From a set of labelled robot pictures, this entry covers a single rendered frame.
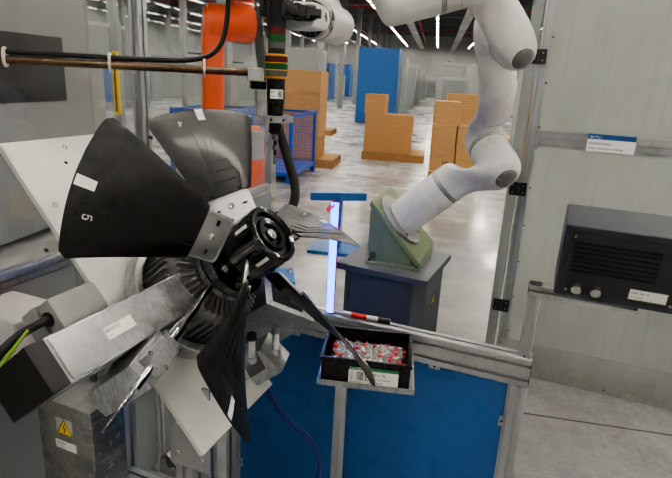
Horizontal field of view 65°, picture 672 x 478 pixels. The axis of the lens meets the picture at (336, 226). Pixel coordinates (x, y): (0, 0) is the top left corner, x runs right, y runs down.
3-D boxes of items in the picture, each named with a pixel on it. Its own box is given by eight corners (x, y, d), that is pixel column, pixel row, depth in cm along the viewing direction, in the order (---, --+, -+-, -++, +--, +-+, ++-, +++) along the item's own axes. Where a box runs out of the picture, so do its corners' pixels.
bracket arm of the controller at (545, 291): (527, 295, 128) (528, 284, 128) (527, 291, 131) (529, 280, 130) (636, 315, 120) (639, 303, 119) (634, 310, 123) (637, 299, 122)
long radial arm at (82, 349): (142, 299, 104) (178, 272, 99) (163, 331, 104) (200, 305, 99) (4, 369, 78) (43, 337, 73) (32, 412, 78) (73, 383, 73)
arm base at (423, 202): (393, 195, 186) (435, 163, 178) (423, 240, 183) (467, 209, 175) (373, 198, 169) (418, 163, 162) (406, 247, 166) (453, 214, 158)
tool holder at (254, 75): (248, 122, 100) (248, 68, 97) (246, 119, 107) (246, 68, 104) (295, 123, 102) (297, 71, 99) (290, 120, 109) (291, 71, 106)
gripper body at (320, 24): (333, 38, 113) (312, 33, 103) (291, 37, 117) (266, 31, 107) (335, 0, 111) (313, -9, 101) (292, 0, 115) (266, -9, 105)
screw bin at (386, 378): (318, 382, 126) (319, 356, 124) (328, 348, 142) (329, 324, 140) (410, 393, 123) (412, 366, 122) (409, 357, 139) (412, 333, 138)
